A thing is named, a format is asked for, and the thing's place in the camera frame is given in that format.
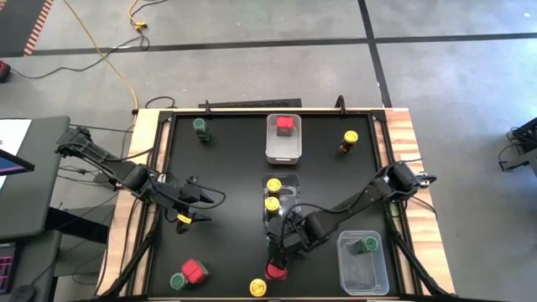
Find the smoky translucent plastic bin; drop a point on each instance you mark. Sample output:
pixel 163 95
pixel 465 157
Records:
pixel 292 189

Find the white paper sheet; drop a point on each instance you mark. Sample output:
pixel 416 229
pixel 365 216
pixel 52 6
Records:
pixel 12 134

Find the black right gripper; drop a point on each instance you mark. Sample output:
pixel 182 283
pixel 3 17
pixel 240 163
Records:
pixel 289 237

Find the green lid spice jar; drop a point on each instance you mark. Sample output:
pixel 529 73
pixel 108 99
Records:
pixel 178 281
pixel 199 124
pixel 371 243

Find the red floor device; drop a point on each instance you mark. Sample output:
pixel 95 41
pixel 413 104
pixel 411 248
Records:
pixel 4 71

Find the small lit control panel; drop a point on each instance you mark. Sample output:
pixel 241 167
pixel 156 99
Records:
pixel 6 268

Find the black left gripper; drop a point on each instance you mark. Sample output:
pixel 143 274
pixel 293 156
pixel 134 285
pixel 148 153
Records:
pixel 176 195

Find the black computer mouse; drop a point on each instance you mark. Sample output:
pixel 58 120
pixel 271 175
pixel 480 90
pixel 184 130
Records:
pixel 26 293

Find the dark mat with striped edge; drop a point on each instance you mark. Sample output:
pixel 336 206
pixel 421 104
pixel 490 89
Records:
pixel 17 25

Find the white plastic bin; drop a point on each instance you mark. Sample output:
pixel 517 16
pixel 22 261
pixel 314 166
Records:
pixel 283 151

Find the clear plastic container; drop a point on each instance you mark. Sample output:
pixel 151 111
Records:
pixel 363 277

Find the red lid paprika tin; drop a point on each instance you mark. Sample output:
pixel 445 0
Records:
pixel 277 273
pixel 285 123
pixel 193 270

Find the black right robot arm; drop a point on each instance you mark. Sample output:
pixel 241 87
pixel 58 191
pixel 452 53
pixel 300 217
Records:
pixel 356 201

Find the yellow tape tag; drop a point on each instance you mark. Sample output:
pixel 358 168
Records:
pixel 184 218

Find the grey side desk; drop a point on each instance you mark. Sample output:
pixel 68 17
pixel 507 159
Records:
pixel 42 184

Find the black bar behind table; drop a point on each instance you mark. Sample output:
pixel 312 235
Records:
pixel 251 103

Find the dark tablet screen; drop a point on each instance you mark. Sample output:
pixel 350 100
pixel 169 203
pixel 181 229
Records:
pixel 10 165

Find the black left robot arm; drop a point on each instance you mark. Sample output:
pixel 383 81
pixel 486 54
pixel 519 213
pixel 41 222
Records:
pixel 126 174

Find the black table clamp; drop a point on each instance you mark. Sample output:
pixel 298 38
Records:
pixel 207 107
pixel 340 105

